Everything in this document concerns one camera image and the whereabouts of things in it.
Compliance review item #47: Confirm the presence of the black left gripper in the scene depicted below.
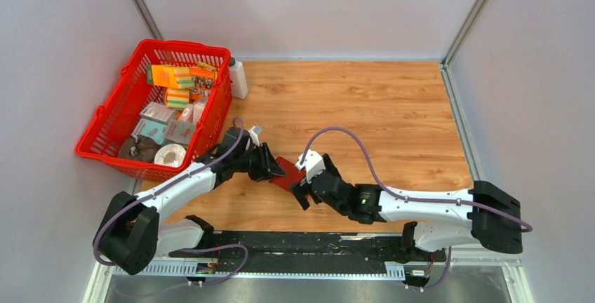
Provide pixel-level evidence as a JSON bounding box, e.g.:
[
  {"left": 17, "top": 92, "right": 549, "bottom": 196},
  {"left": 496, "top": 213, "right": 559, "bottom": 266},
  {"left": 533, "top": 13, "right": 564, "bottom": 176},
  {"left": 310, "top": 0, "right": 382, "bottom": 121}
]
[{"left": 233, "top": 142, "right": 286, "bottom": 182}]

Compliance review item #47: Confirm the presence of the red paper box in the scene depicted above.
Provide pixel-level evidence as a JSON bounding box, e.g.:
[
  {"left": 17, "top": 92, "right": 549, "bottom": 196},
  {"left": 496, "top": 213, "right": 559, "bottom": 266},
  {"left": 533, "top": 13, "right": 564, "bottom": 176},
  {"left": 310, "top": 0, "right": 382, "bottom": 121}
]
[{"left": 269, "top": 156, "right": 306, "bottom": 192}]

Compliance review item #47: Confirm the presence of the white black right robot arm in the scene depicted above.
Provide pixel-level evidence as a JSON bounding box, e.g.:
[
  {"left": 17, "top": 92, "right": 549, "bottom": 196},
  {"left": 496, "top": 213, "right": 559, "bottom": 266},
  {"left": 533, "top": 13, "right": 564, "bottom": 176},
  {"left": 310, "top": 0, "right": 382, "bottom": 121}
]
[{"left": 294, "top": 150, "right": 523, "bottom": 260}]

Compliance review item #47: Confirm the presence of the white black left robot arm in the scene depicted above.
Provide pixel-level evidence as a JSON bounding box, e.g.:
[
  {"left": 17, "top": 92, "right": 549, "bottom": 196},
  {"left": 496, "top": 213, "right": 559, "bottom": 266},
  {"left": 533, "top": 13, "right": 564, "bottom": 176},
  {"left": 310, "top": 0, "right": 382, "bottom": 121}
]
[{"left": 93, "top": 127, "right": 287, "bottom": 275}]

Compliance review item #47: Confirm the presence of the pink white box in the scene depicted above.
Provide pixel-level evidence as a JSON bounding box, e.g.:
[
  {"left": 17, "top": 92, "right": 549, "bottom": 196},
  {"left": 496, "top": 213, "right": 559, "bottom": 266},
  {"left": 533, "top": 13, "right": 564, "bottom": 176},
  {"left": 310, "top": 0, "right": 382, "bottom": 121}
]
[{"left": 139, "top": 102, "right": 179, "bottom": 124}]

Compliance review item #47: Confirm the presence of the orange green box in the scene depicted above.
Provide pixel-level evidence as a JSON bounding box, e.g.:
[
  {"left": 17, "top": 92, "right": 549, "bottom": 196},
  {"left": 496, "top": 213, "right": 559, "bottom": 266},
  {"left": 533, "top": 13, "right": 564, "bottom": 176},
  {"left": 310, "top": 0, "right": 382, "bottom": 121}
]
[{"left": 146, "top": 64, "right": 195, "bottom": 89}]

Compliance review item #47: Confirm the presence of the white plastic bottle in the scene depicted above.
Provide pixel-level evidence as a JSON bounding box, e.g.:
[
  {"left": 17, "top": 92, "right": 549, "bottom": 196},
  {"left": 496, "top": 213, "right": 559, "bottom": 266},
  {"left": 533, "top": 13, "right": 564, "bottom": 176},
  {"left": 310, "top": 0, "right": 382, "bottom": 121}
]
[{"left": 228, "top": 58, "right": 248, "bottom": 100}]

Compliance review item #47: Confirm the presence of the pink grey packet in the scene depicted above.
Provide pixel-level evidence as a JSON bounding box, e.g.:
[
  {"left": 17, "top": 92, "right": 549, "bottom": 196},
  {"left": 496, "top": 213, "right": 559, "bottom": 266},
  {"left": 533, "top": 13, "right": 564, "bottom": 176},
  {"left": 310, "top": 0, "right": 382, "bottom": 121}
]
[{"left": 164, "top": 120, "right": 196, "bottom": 145}]

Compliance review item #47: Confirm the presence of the white tape roll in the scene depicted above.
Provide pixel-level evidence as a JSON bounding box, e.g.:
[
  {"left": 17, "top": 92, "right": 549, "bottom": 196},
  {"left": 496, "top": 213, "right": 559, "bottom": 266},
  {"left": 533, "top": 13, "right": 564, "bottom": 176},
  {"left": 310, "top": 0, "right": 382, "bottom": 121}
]
[{"left": 154, "top": 143, "right": 187, "bottom": 168}]

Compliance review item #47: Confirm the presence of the yellow green sponge pack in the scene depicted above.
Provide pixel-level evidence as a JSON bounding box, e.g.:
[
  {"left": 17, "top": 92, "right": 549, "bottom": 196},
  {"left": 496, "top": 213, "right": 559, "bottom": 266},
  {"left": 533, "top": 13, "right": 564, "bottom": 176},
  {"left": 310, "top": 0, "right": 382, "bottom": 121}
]
[{"left": 163, "top": 88, "right": 190, "bottom": 109}]

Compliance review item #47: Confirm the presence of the orange snack packet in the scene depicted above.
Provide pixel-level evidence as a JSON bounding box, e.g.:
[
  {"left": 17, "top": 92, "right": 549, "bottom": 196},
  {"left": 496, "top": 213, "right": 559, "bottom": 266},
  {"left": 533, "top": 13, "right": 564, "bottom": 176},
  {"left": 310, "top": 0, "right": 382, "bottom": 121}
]
[{"left": 190, "top": 62, "right": 218, "bottom": 102}]

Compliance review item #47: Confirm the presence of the teal white packet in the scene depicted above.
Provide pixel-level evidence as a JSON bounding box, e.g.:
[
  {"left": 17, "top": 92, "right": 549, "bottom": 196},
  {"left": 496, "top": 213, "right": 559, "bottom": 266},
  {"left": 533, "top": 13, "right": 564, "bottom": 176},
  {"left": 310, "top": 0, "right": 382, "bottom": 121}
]
[{"left": 131, "top": 118, "right": 167, "bottom": 146}]

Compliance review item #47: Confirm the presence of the brown bag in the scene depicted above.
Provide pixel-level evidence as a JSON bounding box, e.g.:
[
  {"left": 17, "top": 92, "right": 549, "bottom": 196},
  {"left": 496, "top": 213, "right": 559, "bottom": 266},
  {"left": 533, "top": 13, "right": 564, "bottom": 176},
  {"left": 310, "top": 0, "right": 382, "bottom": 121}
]
[{"left": 117, "top": 135, "right": 161, "bottom": 163}]

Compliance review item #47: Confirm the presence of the red plastic basket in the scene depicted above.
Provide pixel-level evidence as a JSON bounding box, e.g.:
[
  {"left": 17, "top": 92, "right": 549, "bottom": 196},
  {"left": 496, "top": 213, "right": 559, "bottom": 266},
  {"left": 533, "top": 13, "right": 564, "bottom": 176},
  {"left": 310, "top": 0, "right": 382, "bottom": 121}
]
[{"left": 75, "top": 39, "right": 232, "bottom": 182}]

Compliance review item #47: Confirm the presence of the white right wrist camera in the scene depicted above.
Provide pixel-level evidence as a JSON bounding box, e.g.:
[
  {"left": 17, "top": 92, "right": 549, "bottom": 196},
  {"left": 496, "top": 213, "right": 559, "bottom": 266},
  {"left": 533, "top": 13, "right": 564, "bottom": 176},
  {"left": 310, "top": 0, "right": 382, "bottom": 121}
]
[{"left": 295, "top": 149, "right": 326, "bottom": 183}]

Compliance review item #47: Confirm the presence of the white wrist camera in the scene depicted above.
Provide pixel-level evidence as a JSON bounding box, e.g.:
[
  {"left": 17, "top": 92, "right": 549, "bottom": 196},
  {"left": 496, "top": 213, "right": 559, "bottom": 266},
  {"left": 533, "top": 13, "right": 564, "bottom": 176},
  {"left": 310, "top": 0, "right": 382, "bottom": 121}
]
[
  {"left": 295, "top": 149, "right": 326, "bottom": 183},
  {"left": 246, "top": 125, "right": 262, "bottom": 148}
]

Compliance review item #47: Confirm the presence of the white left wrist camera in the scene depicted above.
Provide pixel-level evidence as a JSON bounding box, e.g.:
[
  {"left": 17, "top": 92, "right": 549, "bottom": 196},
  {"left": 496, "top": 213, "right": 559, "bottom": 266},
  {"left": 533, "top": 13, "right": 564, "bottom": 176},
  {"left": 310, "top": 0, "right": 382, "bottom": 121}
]
[{"left": 246, "top": 125, "right": 262, "bottom": 148}]

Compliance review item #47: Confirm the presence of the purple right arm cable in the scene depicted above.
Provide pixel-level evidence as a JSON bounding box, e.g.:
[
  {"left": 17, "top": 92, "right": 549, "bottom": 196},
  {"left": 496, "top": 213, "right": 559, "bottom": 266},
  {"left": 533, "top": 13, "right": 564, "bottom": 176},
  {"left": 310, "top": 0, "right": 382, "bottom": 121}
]
[{"left": 300, "top": 127, "right": 534, "bottom": 291}]

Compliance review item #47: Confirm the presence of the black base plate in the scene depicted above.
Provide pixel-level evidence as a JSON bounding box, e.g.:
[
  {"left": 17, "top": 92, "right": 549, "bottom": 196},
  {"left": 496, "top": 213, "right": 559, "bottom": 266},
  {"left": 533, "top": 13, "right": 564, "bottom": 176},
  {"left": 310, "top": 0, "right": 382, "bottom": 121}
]
[{"left": 168, "top": 230, "right": 447, "bottom": 274}]

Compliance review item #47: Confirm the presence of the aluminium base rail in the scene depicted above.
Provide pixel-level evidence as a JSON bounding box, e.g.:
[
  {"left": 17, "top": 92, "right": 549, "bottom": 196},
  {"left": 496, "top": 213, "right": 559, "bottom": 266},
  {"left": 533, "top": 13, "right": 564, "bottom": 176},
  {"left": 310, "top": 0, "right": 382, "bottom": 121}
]
[{"left": 81, "top": 229, "right": 535, "bottom": 303}]

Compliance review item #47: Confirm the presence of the left aluminium frame post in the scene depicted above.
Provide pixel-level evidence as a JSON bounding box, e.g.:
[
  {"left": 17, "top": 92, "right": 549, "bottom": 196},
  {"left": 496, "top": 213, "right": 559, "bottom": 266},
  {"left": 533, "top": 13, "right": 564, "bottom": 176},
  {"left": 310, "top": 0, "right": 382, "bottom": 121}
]
[{"left": 131, "top": 0, "right": 163, "bottom": 40}]

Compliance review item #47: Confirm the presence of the aluminium frame post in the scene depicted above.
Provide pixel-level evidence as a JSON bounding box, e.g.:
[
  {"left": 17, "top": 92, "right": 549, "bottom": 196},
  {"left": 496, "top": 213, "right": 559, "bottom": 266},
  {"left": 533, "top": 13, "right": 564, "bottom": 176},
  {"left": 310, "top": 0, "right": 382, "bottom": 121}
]
[
  {"left": 131, "top": 0, "right": 163, "bottom": 40},
  {"left": 441, "top": 0, "right": 489, "bottom": 68}
]

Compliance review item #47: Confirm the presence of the right aluminium frame post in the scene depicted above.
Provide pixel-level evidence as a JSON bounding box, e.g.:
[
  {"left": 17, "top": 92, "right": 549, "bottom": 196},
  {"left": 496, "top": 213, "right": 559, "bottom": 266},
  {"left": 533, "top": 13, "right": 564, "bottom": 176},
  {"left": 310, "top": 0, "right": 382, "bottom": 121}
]
[{"left": 441, "top": 0, "right": 489, "bottom": 68}]

